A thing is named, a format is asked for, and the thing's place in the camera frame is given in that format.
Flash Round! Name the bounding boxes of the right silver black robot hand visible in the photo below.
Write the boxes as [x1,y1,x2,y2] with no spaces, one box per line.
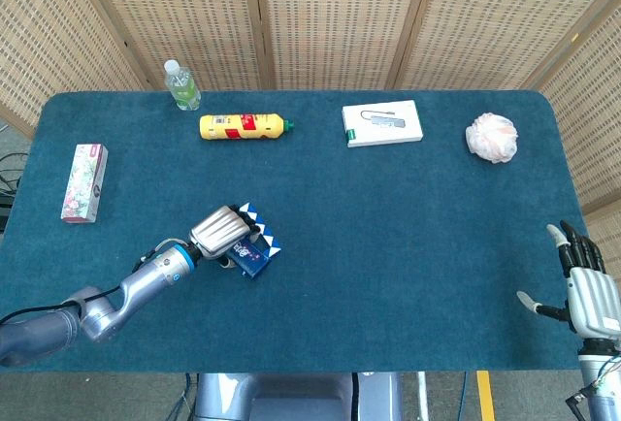
[515,219,621,340]

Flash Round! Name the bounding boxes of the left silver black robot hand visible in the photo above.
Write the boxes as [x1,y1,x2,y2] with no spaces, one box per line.
[187,204,263,267]

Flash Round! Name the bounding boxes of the blue glasses box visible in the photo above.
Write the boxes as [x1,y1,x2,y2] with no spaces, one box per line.
[223,201,283,279]

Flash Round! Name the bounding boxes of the yellow bottle with green cap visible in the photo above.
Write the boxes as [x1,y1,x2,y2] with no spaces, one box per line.
[199,113,297,142]

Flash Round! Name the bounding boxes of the pink floral carton box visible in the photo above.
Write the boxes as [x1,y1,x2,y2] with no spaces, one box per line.
[60,144,109,224]

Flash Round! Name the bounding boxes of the yellow floor tape strip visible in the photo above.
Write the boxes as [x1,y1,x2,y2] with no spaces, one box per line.
[475,371,496,421]

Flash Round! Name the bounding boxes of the clear bottle with green label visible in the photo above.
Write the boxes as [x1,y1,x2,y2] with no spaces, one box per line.
[163,59,202,113]

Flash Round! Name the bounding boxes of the teal table cloth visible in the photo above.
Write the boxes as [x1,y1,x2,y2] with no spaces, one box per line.
[0,89,591,374]

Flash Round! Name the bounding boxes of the grey robot torso base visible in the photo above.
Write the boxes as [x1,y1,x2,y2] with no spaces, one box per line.
[193,372,404,421]

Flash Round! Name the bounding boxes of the crumpled white bag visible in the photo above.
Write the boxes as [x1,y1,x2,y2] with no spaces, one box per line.
[465,111,519,165]

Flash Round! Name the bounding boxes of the white flat product box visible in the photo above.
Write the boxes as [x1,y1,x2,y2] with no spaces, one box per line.
[342,99,424,148]

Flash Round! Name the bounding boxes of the woven bamboo folding screen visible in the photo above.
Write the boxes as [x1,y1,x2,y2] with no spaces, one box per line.
[0,0,621,267]

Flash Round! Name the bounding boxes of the blue floor cable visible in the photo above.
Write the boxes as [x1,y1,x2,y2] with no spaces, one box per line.
[459,372,471,421]

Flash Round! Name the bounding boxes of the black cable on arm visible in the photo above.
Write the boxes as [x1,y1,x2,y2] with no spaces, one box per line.
[0,286,122,326]

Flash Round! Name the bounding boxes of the black floor cable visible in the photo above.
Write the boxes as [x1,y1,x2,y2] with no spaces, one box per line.
[0,151,29,195]

